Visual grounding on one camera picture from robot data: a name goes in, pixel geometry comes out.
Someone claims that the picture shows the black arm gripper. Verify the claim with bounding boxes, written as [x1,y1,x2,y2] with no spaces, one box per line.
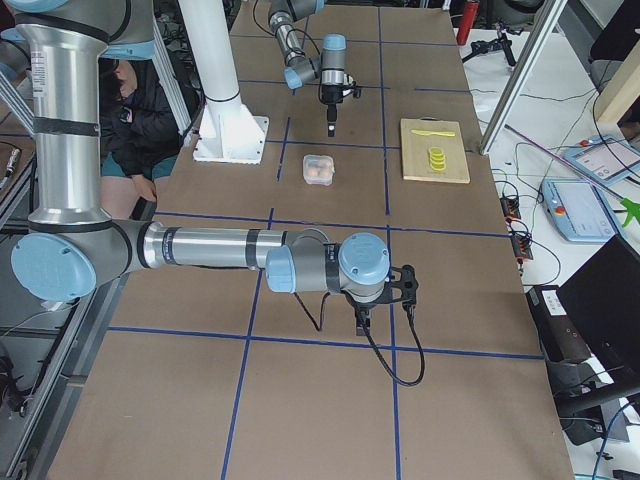
[349,296,378,336]

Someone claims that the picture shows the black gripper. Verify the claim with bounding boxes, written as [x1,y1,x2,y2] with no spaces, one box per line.
[320,83,344,137]

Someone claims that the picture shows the clear plastic egg box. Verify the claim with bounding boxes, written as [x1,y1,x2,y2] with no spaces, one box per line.
[303,154,335,186]

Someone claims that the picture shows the yellow plastic knife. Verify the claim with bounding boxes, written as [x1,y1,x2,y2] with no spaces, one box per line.
[410,129,456,138]

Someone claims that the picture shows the wooden cutting board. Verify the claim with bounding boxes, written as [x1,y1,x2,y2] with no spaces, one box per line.
[400,118,470,184]

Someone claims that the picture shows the black tripod rod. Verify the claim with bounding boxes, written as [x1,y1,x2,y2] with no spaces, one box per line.
[462,22,523,67]

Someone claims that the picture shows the red cylinder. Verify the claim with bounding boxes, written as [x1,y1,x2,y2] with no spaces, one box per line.
[456,0,480,46]

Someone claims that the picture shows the orange black power strip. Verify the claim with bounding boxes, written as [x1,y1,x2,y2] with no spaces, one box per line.
[499,195,533,265]

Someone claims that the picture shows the seated person in black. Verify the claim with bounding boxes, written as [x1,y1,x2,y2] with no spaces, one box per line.
[98,58,181,219]

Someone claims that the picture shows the black computer case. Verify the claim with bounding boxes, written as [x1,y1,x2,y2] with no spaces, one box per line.
[526,235,639,372]

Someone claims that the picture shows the near teach pendant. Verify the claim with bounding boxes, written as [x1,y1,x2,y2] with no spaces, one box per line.
[541,178,621,244]

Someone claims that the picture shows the teach pendant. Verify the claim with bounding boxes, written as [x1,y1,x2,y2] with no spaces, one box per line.
[541,178,621,244]
[561,135,639,187]

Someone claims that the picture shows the far teach pendant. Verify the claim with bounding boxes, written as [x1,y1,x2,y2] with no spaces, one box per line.
[561,135,639,187]

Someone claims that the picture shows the metal grabber stick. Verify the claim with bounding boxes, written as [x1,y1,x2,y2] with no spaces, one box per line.
[505,124,640,227]

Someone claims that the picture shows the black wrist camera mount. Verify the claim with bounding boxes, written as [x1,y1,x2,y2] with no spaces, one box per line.
[342,74,362,99]

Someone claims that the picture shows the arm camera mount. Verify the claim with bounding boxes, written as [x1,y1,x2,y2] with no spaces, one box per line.
[385,264,419,309]

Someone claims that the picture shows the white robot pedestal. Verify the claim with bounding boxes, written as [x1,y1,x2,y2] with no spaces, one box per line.
[179,0,269,165]

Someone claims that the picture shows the aluminium frame post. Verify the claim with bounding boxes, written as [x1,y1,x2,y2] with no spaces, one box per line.
[479,0,567,155]

